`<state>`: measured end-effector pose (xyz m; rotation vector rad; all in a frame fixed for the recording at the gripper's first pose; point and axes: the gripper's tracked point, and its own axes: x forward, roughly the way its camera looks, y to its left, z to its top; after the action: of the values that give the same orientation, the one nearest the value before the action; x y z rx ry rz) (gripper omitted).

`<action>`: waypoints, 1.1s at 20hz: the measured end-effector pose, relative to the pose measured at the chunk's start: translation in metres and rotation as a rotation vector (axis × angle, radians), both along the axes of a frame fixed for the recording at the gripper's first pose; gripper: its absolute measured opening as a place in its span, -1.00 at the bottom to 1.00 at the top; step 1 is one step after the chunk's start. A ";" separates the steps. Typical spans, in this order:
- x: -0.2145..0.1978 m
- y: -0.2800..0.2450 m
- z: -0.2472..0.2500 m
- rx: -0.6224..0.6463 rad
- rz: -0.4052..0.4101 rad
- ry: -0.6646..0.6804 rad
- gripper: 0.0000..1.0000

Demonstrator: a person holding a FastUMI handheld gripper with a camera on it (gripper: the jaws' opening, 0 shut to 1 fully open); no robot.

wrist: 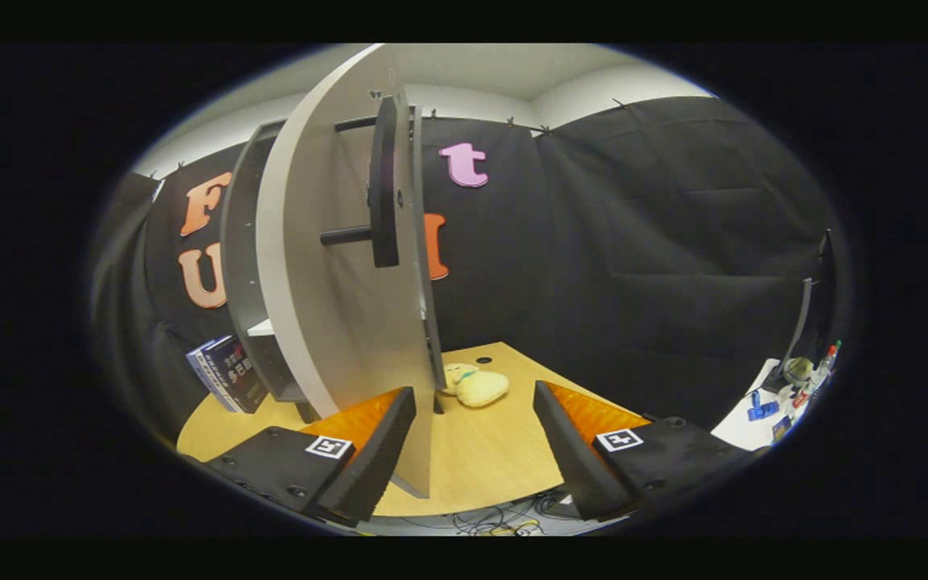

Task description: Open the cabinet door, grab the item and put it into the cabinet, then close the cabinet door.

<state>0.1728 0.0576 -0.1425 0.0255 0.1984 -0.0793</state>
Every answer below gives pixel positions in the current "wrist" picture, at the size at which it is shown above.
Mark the dark blue book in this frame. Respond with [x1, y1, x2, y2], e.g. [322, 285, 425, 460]
[202, 335, 270, 415]

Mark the clear bottle with red cap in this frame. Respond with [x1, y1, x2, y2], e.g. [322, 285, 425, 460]
[812, 340, 842, 389]

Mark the light blue book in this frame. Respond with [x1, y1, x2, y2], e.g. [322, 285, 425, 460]
[185, 337, 239, 413]

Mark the yellow plush toy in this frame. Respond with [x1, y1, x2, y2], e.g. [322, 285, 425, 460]
[441, 362, 511, 408]

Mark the black door handle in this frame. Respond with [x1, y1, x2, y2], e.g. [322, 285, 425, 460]
[320, 95, 400, 268]

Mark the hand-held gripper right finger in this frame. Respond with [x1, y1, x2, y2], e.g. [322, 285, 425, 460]
[534, 381, 759, 523]

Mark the tangle of cables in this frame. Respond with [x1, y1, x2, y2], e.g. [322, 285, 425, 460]
[400, 495, 586, 537]

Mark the dark grey cabinet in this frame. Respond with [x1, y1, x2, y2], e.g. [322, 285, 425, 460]
[220, 105, 447, 424]

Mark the beige cabinet door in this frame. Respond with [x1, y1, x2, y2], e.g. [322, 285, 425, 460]
[255, 43, 447, 499]

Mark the black backdrop cloth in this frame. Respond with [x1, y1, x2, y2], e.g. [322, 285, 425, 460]
[92, 97, 851, 432]

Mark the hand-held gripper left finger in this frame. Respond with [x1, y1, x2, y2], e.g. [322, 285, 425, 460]
[205, 387, 418, 528]

